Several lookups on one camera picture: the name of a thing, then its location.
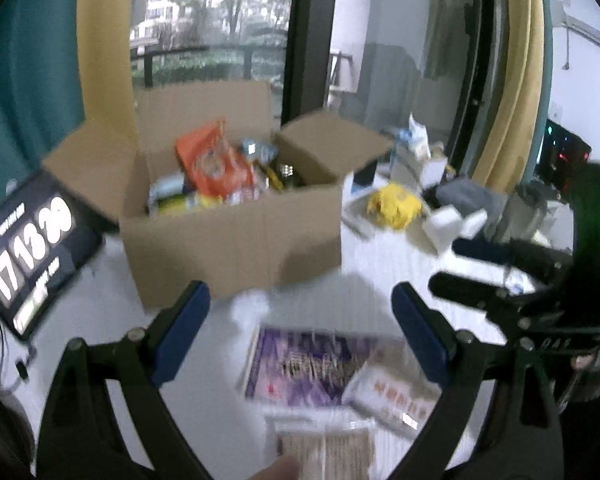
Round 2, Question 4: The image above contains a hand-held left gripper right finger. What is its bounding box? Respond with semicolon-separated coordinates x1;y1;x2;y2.
390;281;567;480

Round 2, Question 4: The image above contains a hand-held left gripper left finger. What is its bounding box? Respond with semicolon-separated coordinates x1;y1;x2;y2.
37;280;213;480

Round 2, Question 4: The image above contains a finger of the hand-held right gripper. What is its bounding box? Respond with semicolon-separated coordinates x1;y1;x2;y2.
427;271;533;322
451;236;575;283

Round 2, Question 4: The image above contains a white packet with red print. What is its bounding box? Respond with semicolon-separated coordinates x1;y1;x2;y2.
341;354;447;442

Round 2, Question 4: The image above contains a brown cardboard box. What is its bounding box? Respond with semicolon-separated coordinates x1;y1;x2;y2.
41;80;396;313

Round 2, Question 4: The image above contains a purple snack packet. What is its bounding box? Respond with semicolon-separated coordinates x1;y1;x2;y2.
239;326;382;409

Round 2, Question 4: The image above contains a clear packet of brown sticks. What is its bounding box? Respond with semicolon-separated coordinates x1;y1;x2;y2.
264;414;377;480

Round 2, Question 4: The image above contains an orange snack packet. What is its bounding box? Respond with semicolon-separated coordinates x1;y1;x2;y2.
174;119;257;199

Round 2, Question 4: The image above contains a person's left hand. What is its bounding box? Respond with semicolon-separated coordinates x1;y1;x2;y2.
252;457;302;480

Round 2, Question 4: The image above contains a grey round container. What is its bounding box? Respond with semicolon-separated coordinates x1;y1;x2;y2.
504;185;557;242

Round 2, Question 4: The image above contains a grey folded cloth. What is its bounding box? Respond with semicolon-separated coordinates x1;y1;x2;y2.
434;177;507;222

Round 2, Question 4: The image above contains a white crumpled wrapper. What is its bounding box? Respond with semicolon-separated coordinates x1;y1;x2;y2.
229;289;274;327

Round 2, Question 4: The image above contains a yellow crumpled bag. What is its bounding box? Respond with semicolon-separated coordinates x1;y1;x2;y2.
366;182;429;232

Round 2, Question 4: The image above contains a white storage box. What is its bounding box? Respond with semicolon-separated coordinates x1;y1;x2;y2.
389;145;450;188

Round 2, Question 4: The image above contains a black computer with lights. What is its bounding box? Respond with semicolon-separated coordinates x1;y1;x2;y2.
534;119;594;197

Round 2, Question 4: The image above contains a white paper bag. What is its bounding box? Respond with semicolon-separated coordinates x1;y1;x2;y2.
405;112;432;161

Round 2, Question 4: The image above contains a black tablet with clock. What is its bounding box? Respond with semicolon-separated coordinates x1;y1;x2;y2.
0;170;105;343

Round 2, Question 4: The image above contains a yellow curtain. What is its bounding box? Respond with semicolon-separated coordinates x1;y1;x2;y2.
76;0;154;128
471;0;552;197

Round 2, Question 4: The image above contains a hanging grey garment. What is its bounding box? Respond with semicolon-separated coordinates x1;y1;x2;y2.
360;42;423;126

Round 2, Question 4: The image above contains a black balcony railing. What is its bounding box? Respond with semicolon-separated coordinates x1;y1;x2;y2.
129;41;287;88

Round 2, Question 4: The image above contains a teal curtain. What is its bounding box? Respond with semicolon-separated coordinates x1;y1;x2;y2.
0;0;89;213

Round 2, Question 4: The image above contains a white wall conduit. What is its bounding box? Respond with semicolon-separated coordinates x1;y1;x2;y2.
550;0;600;63

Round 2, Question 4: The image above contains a black window frame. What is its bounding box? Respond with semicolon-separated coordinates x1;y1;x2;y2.
279;0;342;127

